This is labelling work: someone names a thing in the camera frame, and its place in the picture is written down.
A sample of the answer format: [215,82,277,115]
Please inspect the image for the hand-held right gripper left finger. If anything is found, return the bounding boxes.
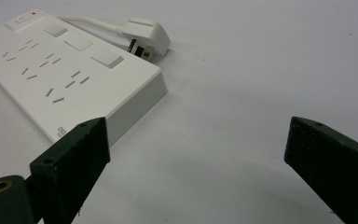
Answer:
[29,116,111,224]

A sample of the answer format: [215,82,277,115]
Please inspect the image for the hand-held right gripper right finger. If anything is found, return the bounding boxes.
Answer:
[283,116,358,224]

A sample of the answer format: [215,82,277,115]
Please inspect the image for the white power strip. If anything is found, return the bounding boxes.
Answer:
[0,8,169,147]

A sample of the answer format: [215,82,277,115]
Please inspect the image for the white power plug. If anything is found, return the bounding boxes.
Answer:
[122,16,172,60]

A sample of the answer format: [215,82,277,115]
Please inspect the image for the white power cable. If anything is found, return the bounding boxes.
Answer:
[55,15,126,35]

